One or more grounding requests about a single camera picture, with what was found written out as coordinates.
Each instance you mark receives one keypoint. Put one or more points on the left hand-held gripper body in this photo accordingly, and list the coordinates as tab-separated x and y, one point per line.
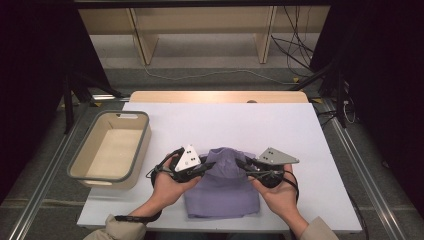
187	160

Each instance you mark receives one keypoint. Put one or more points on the light wooden table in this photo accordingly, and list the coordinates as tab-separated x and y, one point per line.
200	96

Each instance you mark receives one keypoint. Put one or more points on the purple shorts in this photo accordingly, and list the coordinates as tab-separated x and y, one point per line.
223	196

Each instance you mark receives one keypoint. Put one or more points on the beige storage bin grey rim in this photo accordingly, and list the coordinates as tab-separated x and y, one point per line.
110	150

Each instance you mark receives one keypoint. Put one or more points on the beige wooden shelf unit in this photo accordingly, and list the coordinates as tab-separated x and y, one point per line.
146	46

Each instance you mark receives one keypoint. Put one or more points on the person's right hand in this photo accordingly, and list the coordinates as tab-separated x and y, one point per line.
281	200

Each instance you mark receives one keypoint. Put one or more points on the short aluminium rail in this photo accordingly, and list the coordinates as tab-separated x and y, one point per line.
106	97

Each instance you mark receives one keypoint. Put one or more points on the person's left hand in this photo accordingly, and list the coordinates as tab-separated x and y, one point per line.
168	193

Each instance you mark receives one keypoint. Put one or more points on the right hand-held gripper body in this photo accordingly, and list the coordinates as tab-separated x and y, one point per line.
276	156

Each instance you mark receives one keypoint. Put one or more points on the black curtain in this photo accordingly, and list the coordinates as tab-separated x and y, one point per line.
393	83
30	66

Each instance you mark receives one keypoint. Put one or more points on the black metal stand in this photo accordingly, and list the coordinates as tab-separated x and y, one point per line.
68	110
340	106

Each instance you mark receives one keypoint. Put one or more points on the aluminium floor rail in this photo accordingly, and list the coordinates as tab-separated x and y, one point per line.
368	186
40	193

